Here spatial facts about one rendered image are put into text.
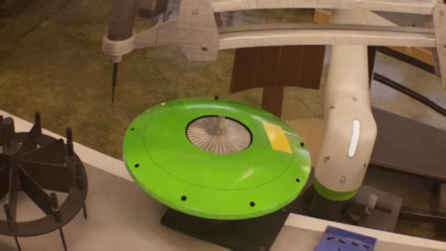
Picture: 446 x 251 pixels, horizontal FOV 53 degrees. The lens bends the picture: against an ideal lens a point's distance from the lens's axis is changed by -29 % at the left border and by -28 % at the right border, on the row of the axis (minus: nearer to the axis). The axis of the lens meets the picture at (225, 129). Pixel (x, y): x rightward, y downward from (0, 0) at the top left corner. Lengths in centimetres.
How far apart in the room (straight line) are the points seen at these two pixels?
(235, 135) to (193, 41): 29
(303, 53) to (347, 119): 76
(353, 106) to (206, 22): 59
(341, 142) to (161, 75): 229
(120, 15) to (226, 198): 33
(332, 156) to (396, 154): 143
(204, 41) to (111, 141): 212
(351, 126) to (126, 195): 47
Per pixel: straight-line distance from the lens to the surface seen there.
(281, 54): 188
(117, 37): 73
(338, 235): 106
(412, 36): 73
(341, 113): 118
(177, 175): 88
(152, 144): 93
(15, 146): 97
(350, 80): 127
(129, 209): 105
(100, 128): 289
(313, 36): 70
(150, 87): 324
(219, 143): 93
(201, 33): 70
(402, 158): 258
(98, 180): 111
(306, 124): 193
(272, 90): 193
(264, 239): 101
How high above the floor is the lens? 162
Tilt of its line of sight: 33 degrees down
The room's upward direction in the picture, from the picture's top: 9 degrees clockwise
